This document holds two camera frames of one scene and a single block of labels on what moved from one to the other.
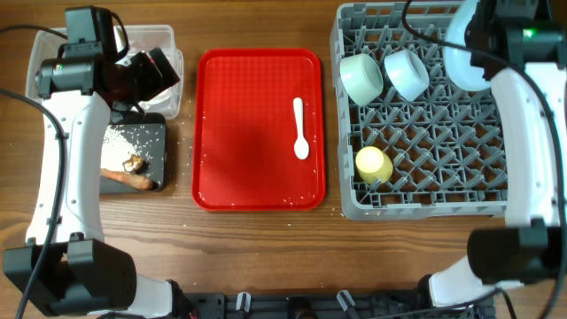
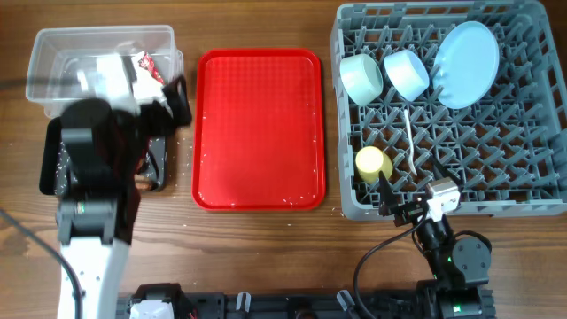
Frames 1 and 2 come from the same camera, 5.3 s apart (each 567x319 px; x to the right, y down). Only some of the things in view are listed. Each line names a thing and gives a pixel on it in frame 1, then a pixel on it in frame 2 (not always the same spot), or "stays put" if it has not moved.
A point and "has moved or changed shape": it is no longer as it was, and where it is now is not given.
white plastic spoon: x=301 y=148 → x=411 y=151
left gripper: x=153 y=82 → x=162 y=120
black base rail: x=322 y=306 stays put
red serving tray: x=244 y=129 stays put
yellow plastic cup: x=373 y=166 stays put
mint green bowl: x=361 y=79 stays put
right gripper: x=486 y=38 → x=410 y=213
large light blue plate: x=463 y=74 has moved or changed shape
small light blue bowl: x=407 y=73 stays put
